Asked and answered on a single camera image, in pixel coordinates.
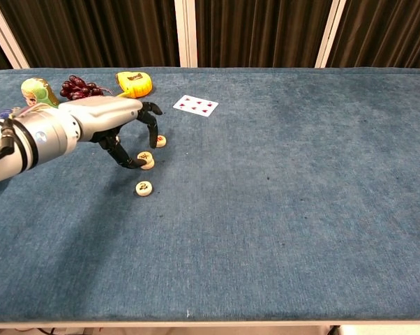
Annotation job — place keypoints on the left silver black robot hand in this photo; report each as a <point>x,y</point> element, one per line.
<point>105,111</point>

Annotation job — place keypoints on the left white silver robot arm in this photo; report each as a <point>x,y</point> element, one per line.
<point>39,139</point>

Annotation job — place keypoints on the dark red grape bunch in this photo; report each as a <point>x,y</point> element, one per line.
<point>77,89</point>

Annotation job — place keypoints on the yellow tape measure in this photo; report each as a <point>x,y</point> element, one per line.
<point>135,85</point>

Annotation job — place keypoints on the green nesting doll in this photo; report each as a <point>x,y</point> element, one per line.
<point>35,92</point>

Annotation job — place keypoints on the red diamonds playing card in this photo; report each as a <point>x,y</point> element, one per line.
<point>196,105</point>

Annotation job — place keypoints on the white bottle with blue cap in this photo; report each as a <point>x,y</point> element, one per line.
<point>4,114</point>

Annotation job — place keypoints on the blue table cloth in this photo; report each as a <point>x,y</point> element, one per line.
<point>266,209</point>

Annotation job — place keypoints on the white frame post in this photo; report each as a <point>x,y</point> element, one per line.
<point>8,38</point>
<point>185,35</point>
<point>330,35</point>

